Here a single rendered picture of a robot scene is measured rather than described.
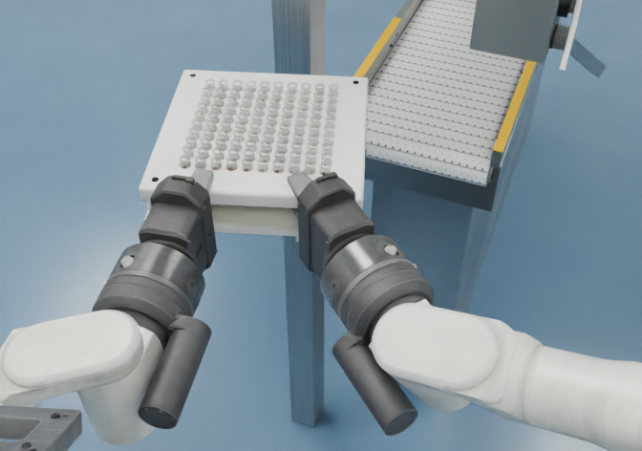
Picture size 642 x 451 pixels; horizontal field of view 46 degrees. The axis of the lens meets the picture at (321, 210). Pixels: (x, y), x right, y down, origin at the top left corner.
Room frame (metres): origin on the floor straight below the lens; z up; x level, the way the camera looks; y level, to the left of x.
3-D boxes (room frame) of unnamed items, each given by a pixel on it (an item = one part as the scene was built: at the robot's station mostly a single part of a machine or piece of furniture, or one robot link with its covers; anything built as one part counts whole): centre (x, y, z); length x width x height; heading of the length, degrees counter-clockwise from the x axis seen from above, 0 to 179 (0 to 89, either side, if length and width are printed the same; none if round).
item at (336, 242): (0.53, -0.03, 1.03); 0.12 x 0.10 x 0.13; 28
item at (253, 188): (0.73, 0.07, 1.03); 0.25 x 0.24 x 0.02; 86
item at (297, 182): (0.61, 0.01, 1.04); 0.06 x 0.03 x 0.02; 28
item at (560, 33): (0.92, -0.33, 1.05); 0.03 x 0.02 x 0.05; 158
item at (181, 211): (0.52, 0.15, 1.03); 0.12 x 0.10 x 0.13; 168
